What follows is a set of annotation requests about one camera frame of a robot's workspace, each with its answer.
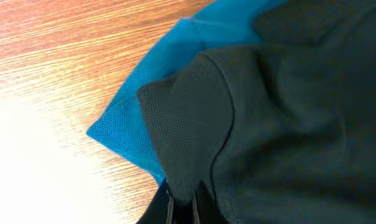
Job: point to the blue t-shirt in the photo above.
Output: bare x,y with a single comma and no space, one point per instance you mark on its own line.
122,126

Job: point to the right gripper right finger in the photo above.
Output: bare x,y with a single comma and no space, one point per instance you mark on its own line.
205,210

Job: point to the black t-shirt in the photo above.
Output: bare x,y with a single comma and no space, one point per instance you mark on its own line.
283,131

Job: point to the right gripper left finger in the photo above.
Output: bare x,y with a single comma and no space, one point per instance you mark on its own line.
160,209

